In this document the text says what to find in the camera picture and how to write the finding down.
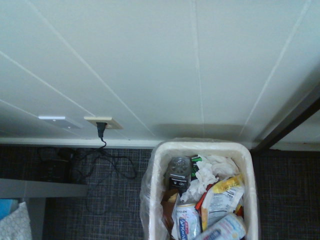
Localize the brown snack wrapper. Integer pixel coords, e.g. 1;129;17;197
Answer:
160;188;181;227

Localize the crumpled white tissue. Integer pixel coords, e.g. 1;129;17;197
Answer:
179;154;241;204

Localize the silver drink can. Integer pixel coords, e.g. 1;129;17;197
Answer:
193;212;248;240

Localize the yellow white chip bag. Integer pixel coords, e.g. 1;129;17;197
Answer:
200;173;246;233

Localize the beige wall outlet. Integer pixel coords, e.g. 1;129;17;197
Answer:
83;115;124;131

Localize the white can Japanese print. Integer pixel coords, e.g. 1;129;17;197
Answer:
175;202;203;240

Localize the wooden table black frame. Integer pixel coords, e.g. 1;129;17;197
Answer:
250;84;320;154

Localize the blue cushion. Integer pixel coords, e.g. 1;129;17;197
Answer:
0;198;20;221

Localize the green white wrapper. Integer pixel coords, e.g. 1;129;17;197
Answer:
190;154;210;174

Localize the white trash bin with liner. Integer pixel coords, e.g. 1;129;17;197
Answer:
138;137;262;240

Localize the grey table edge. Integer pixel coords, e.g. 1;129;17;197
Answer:
0;177;89;240

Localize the black power adapter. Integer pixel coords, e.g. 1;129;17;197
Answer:
36;147;74;184

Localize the white plastic trash bin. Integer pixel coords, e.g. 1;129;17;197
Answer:
147;141;261;240

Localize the black power plug cable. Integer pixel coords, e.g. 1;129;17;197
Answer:
36;121;138;216

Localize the white blank wall plate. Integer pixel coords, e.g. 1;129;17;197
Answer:
37;115;84;130

